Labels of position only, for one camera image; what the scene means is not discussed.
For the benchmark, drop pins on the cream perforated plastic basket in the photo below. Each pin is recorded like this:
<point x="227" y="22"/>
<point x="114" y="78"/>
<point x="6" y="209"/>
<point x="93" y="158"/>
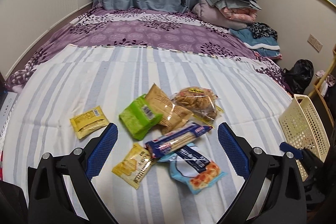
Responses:
<point x="303" y="127"/>

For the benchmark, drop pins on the purple floral bedsheet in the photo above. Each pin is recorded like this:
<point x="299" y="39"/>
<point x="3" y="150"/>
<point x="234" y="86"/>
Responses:
<point x="134" y="27"/>

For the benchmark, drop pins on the wooden bamboo shelf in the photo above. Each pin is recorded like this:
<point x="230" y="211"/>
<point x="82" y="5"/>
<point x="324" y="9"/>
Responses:
<point x="324" y="81"/>

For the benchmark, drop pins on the green snack packet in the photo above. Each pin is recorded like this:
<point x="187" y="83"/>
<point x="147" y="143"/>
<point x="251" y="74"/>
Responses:
<point x="139" y="118"/>

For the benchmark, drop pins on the black white patterned cloth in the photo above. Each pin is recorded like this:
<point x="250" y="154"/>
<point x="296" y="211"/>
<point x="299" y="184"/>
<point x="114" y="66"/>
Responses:
<point x="262" y="30"/>

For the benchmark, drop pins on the white blue striped sheet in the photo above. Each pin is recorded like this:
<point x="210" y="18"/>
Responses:
<point x="80" y="78"/>

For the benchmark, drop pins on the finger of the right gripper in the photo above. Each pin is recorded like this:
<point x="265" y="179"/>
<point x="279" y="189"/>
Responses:
<point x="285" y="147"/>

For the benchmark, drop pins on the teal white folded garment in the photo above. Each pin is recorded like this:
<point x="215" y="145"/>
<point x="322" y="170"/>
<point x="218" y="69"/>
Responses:
<point x="264" y="46"/>

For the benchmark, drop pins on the yellow biscuit packet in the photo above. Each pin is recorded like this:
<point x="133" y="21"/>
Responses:
<point x="135" y="165"/>

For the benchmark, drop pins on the light blue pizza snack pack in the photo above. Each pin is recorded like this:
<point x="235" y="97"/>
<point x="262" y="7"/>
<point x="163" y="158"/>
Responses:
<point x="192" y="167"/>

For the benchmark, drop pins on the wall power socket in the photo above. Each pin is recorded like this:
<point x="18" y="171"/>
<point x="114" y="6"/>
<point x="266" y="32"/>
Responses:
<point x="316" y="44"/>

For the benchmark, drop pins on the yellow snack packet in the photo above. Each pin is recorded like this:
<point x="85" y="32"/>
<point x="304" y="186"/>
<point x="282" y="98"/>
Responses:
<point x="88" y="122"/>

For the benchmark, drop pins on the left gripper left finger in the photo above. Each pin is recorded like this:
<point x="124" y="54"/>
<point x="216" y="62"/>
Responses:
<point x="49" y="201"/>

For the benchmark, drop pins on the black handbag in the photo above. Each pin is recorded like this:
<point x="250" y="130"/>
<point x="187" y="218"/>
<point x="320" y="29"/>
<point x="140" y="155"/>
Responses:
<point x="298" y="78"/>

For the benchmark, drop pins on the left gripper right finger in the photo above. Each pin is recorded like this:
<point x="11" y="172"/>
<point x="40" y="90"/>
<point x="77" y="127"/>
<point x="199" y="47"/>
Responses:
<point x="273" y="190"/>

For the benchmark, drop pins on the clear bag of fried snacks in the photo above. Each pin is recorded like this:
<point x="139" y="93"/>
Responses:
<point x="202" y="102"/>

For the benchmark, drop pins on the blue cracker sleeve pack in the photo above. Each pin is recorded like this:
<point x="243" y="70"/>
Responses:
<point x="176" y="139"/>

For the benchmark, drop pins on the pink folded quilt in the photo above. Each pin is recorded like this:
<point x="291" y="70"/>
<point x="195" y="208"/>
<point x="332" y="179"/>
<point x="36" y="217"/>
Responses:
<point x="245" y="15"/>

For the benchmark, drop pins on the brown paper snack bag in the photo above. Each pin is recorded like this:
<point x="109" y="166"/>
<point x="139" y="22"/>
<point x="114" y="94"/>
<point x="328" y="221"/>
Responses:
<point x="173" y="116"/>

